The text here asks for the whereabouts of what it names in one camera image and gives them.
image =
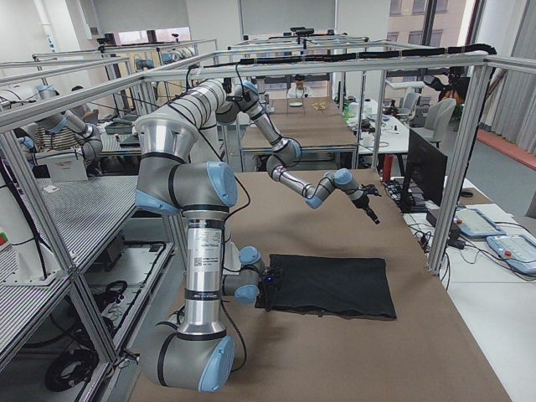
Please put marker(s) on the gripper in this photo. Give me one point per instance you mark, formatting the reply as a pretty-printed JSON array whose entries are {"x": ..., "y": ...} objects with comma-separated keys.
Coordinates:
[
  {"x": 265, "y": 288},
  {"x": 361, "y": 205}
]

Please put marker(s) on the black printed t-shirt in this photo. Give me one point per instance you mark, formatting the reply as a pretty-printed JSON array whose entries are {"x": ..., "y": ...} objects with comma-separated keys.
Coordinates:
[{"x": 346, "y": 287}]

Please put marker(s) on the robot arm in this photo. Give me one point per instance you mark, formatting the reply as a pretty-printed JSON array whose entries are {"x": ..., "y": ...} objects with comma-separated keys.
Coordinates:
[
  {"x": 196, "y": 353},
  {"x": 272, "y": 138}
]

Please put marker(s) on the black Huawei monitor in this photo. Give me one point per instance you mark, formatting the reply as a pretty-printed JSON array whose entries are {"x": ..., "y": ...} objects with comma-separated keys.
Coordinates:
[{"x": 424, "y": 176}]

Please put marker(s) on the teach pendant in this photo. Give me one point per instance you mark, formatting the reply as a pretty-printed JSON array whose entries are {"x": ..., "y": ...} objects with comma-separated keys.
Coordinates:
[
  {"x": 473, "y": 223},
  {"x": 517, "y": 250}
]

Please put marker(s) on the striped back table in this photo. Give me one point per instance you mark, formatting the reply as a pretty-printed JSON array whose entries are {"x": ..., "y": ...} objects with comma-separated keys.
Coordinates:
[{"x": 89, "y": 214}]

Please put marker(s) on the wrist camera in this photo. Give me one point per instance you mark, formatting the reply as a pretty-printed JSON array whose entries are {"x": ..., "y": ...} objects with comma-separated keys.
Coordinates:
[
  {"x": 371, "y": 189},
  {"x": 274, "y": 277}
]

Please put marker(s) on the aluminium cage frame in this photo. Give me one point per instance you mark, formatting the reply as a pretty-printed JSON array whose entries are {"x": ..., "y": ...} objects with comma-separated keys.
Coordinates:
[{"x": 318, "y": 128}]

